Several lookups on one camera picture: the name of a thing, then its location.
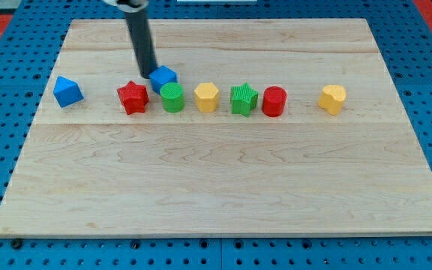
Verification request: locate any blue pentagon block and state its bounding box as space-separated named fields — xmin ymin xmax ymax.
xmin=52 ymin=76 xmax=84 ymax=107

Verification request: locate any green cylinder block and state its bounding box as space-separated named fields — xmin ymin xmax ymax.
xmin=160 ymin=82 xmax=185 ymax=113

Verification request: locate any red cylinder block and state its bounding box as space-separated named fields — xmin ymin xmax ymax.
xmin=262 ymin=86 xmax=287 ymax=117

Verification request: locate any green star block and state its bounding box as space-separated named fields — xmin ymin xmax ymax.
xmin=230 ymin=82 xmax=259 ymax=117

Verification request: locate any light wooden board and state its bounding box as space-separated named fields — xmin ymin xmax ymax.
xmin=0 ymin=19 xmax=432 ymax=239

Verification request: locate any yellow hexagon block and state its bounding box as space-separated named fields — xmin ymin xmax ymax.
xmin=194 ymin=82 xmax=219 ymax=113

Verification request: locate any yellow heart block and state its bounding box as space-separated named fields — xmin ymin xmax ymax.
xmin=317 ymin=85 xmax=347 ymax=116

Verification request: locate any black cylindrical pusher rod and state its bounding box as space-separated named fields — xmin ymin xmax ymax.
xmin=124 ymin=7 xmax=158 ymax=79

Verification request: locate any red star block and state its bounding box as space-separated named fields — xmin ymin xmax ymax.
xmin=117 ymin=81 xmax=149 ymax=115

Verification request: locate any blue cube block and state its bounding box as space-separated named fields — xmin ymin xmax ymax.
xmin=149 ymin=65 xmax=178 ymax=95

